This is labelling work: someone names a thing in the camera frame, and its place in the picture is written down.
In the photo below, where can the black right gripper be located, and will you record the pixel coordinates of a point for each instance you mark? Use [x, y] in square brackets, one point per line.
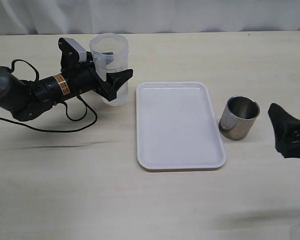
[286, 131]

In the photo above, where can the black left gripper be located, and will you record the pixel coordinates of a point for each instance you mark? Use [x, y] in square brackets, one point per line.
[81, 77]

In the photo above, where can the clear plastic measuring cup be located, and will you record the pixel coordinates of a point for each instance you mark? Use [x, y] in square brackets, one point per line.
[110, 53]

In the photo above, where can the stainless steel cup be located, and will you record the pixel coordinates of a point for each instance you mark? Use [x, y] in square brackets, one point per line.
[238, 117]

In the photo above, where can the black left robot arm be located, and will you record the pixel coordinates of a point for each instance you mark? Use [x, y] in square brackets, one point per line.
[27, 100]

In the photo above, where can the white rectangular plastic tray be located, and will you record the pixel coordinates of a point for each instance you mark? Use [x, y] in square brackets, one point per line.
[176, 127]

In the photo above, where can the white backdrop curtain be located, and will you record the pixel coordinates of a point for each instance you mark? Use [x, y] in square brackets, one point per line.
[47, 17]

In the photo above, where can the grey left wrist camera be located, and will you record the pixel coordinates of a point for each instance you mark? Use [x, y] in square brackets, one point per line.
[81, 53]

